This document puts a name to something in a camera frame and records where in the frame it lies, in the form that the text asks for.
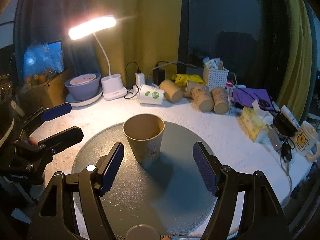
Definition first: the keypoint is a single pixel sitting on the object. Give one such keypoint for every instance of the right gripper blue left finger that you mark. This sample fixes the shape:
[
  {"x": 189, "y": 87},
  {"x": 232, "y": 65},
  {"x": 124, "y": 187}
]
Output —
[{"x": 108, "y": 169}]

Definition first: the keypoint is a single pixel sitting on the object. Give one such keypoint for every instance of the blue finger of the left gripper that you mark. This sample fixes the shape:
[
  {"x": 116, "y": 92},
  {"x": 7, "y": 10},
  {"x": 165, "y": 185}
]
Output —
[
  {"x": 56, "y": 112},
  {"x": 63, "y": 140}
]

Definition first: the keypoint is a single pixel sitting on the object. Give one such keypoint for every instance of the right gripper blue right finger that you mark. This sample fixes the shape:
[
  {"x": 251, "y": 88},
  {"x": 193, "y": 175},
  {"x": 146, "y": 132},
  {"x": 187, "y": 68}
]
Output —
[{"x": 209, "y": 168}]

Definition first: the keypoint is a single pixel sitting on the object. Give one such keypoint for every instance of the brown paper cup with print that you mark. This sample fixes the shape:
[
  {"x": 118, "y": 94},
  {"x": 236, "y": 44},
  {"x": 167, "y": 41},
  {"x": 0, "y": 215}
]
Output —
[{"x": 144, "y": 133}]

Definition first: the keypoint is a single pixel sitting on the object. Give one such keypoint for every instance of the brown printed cup right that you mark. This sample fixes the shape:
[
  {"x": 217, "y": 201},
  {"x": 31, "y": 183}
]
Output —
[{"x": 220, "y": 99}]

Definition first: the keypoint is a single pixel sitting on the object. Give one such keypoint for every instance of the brown printed cup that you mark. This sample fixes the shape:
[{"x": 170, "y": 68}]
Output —
[
  {"x": 220, "y": 99},
  {"x": 202, "y": 97}
]

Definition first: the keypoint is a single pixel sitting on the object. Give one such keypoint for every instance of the brown printed cup middle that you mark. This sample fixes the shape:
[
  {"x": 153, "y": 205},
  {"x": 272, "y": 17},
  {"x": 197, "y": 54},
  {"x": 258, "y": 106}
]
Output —
[{"x": 202, "y": 97}]

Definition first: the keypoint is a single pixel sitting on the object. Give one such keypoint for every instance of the plain brown paper cup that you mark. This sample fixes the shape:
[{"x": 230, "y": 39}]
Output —
[{"x": 171, "y": 91}]

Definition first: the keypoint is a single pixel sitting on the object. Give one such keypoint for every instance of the brown paper cup behind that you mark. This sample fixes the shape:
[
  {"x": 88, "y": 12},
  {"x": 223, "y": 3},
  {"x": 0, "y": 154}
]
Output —
[{"x": 189, "y": 86}]

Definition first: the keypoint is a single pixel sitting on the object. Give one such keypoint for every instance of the white paper cup green print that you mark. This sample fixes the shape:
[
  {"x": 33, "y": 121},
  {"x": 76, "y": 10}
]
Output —
[{"x": 150, "y": 95}]

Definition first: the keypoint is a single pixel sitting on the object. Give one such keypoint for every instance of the operator fingertip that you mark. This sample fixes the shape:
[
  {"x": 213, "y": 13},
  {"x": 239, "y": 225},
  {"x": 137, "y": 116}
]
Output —
[{"x": 33, "y": 141}]

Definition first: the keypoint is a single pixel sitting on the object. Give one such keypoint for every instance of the cardboard box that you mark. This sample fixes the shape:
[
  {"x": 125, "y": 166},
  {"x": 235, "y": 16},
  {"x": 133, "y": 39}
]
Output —
[{"x": 47, "y": 95}]

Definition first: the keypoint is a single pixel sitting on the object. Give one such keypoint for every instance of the purple plastic bowl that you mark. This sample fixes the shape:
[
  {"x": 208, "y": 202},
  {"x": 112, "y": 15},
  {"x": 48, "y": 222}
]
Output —
[{"x": 85, "y": 91}]

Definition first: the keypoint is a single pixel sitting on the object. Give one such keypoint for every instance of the round grey turntable mat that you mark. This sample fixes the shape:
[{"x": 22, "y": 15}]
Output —
[{"x": 168, "y": 194}]

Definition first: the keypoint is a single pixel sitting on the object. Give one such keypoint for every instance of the pink white inner bowl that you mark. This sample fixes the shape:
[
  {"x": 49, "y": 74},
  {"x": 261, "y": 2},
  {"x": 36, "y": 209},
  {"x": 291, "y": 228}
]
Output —
[{"x": 81, "y": 79}]

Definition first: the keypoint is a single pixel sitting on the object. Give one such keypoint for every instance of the yellow tissue box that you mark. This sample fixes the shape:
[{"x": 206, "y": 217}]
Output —
[{"x": 254, "y": 127}]

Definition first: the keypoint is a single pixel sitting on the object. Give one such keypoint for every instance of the purple cloth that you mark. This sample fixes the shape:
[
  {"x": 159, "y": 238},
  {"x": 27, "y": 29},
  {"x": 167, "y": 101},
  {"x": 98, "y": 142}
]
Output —
[{"x": 244, "y": 97}]

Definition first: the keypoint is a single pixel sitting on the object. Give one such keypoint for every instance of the white power strip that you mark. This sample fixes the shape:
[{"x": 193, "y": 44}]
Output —
[{"x": 132, "y": 91}]

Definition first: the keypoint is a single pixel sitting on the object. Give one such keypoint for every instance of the white woven basket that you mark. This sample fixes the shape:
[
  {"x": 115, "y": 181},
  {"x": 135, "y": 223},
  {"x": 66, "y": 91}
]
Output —
[{"x": 215, "y": 77}]

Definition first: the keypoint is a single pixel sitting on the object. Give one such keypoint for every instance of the yellow plastic bag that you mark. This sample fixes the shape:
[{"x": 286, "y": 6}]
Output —
[{"x": 180, "y": 80}]

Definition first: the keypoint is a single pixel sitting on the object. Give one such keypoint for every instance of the white power charger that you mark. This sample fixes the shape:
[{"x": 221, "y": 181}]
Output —
[{"x": 140, "y": 79}]

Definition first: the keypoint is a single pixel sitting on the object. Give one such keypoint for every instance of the white bear mug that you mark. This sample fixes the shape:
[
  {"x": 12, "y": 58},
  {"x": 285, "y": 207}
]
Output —
[{"x": 306, "y": 142}]

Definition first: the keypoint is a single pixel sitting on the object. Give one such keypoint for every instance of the black power adapter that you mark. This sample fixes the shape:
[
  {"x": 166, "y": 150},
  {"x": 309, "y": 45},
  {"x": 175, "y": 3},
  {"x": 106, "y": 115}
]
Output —
[{"x": 158, "y": 76}]

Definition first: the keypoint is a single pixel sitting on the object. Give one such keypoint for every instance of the yellow curtain right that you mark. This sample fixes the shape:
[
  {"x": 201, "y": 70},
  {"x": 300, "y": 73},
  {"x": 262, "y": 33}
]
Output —
[{"x": 295, "y": 88}]

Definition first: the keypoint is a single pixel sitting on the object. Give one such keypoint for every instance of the yellow curtain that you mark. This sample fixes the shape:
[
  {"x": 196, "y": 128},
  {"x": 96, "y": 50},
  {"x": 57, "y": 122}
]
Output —
[
  {"x": 295, "y": 88},
  {"x": 147, "y": 31}
]

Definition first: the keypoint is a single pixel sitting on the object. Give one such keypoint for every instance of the yellow curtain left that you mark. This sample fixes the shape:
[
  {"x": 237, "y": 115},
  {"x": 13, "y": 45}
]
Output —
[{"x": 147, "y": 31}]

